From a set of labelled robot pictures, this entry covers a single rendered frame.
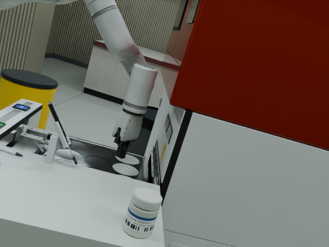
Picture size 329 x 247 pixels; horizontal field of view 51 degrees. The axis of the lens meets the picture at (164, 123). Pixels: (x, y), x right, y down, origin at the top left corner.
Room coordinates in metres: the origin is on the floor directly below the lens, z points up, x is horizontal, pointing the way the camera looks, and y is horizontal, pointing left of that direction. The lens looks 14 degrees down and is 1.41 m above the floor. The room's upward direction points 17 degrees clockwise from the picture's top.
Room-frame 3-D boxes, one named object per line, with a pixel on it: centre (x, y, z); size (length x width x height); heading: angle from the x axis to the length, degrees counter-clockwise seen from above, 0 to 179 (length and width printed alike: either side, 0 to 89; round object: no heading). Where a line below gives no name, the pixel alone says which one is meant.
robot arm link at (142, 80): (1.15, 0.11, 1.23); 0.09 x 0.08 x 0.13; 179
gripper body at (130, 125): (1.15, 0.12, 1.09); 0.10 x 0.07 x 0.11; 151
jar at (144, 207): (0.72, -0.01, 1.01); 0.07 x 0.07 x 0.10
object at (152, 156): (1.23, -0.01, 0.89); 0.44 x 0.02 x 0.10; 7
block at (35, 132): (1.29, 0.47, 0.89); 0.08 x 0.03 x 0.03; 97
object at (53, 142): (0.93, 0.27, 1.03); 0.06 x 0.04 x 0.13; 97
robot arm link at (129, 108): (1.15, 0.11, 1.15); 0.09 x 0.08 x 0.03; 151
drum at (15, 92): (2.88, 1.22, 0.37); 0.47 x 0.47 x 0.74
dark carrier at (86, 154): (1.19, 0.19, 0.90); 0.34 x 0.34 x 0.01; 7
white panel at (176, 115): (1.41, 0.00, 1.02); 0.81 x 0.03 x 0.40; 7
